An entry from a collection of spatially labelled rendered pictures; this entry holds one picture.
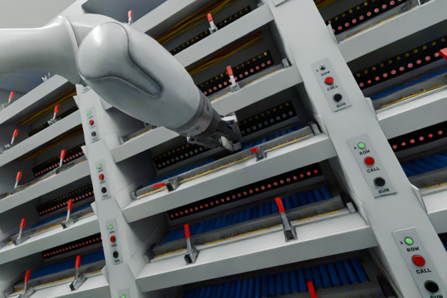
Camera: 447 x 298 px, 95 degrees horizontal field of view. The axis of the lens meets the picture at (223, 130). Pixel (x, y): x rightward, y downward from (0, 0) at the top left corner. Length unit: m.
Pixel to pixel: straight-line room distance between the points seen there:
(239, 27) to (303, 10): 0.16
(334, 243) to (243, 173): 0.23
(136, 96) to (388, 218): 0.50
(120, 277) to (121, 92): 0.61
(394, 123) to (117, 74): 0.50
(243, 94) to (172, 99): 0.29
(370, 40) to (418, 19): 0.09
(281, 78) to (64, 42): 0.43
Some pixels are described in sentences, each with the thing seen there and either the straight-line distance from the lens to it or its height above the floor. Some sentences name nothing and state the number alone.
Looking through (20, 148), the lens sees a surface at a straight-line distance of 1.15.
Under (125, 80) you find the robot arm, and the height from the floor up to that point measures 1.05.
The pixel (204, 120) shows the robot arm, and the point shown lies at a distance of 0.36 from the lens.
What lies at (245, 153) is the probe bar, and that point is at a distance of 0.56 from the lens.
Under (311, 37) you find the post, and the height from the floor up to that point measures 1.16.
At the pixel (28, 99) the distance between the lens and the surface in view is 1.17.
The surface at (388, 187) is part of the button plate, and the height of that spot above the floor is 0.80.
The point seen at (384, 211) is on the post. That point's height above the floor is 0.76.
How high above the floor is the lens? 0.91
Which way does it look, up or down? 13 degrees up
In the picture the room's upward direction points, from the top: 19 degrees counter-clockwise
